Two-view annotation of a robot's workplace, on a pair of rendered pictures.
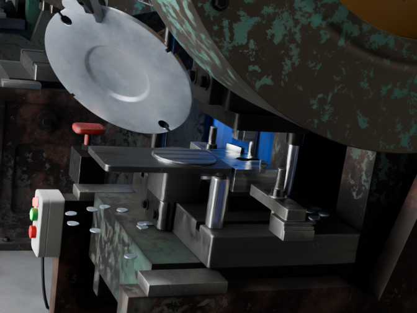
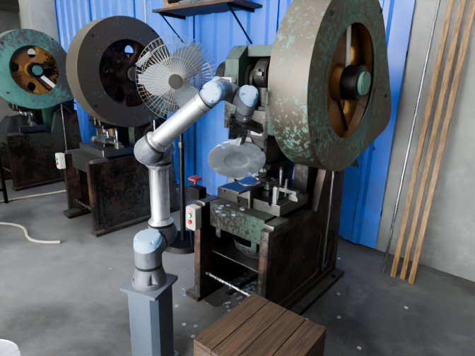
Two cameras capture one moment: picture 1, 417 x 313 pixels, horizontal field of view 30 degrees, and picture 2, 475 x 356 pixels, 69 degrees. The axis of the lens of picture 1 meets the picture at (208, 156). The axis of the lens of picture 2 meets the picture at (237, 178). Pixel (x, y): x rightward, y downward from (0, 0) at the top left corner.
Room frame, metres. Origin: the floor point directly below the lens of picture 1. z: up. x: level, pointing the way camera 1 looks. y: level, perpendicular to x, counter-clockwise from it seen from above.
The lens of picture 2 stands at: (-0.18, 0.91, 1.35)
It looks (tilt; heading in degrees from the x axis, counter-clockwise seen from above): 17 degrees down; 334
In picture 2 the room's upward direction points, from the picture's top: 2 degrees clockwise
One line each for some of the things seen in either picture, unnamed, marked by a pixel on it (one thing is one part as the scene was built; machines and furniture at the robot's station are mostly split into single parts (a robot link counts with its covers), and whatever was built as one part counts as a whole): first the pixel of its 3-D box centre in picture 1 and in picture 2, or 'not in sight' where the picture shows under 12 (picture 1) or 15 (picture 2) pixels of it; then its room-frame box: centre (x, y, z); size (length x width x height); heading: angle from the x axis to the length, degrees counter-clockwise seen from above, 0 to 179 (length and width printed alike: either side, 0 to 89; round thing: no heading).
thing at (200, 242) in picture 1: (235, 208); (261, 194); (1.49, -0.07, 0.68); 0.45 x 0.30 x 0.06; 24
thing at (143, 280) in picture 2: not in sight; (149, 271); (1.20, 0.66, 0.50); 0.15 x 0.15 x 0.10
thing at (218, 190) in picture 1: (217, 199); (275, 194); (1.27, -0.03, 0.75); 0.03 x 0.03 x 0.10; 24
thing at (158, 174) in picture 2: not in sight; (159, 193); (1.30, 0.58, 0.82); 0.15 x 0.12 x 0.55; 142
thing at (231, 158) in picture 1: (239, 169); (262, 181); (1.49, -0.06, 0.76); 0.15 x 0.09 x 0.05; 24
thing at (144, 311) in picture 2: not in sight; (151, 323); (1.20, 0.66, 0.23); 0.19 x 0.19 x 0.45; 43
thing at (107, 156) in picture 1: (156, 187); (243, 195); (1.42, 0.09, 0.72); 0.25 x 0.14 x 0.14; 114
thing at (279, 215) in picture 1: (280, 197); (287, 188); (1.33, -0.14, 0.76); 0.17 x 0.06 x 0.10; 24
